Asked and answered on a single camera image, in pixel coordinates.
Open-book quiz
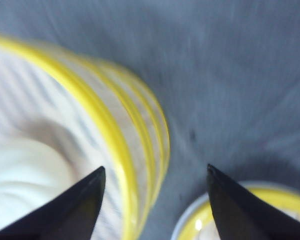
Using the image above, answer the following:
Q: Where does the single white steamed bun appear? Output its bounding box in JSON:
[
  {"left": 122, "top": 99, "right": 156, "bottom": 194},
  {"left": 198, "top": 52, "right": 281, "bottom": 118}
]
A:
[{"left": 0, "top": 138, "right": 76, "bottom": 230}]

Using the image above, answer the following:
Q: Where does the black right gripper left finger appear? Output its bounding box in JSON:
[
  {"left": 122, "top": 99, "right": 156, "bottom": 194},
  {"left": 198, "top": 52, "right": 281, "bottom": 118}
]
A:
[{"left": 0, "top": 166, "right": 106, "bottom": 240}]

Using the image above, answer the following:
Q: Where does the bamboo steamer basket one bun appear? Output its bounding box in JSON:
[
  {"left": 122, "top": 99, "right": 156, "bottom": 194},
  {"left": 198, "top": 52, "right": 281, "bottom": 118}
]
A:
[{"left": 0, "top": 36, "right": 170, "bottom": 240}]

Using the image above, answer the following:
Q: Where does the white ceramic plate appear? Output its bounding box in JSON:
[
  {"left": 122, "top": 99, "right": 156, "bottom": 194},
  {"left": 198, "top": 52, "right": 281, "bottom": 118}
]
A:
[{"left": 170, "top": 181, "right": 298, "bottom": 240}]

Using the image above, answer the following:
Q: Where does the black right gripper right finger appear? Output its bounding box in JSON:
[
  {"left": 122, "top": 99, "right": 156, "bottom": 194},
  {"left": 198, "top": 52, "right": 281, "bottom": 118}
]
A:
[{"left": 206, "top": 164, "right": 300, "bottom": 240}]

